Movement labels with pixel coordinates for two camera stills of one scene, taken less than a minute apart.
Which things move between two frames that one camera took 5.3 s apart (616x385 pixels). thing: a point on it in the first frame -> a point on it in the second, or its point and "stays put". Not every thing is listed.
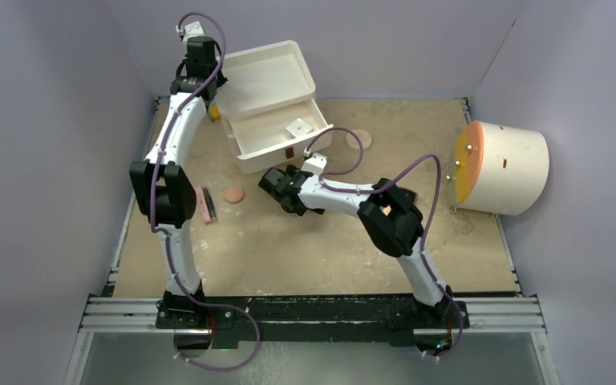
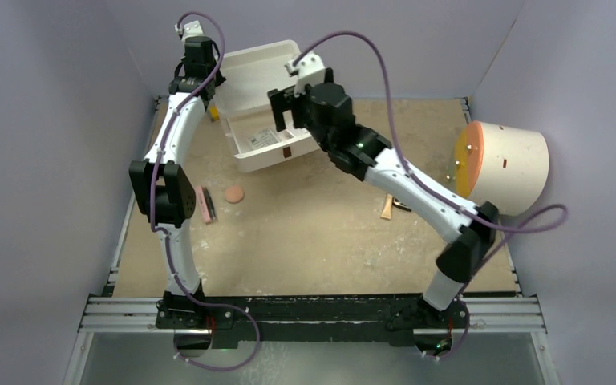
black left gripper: x=220 y=80 stays put
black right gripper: x=292 y=171 -> x=283 y=101
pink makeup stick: x=201 y=198 stays put
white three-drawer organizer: x=269 y=113 stays put
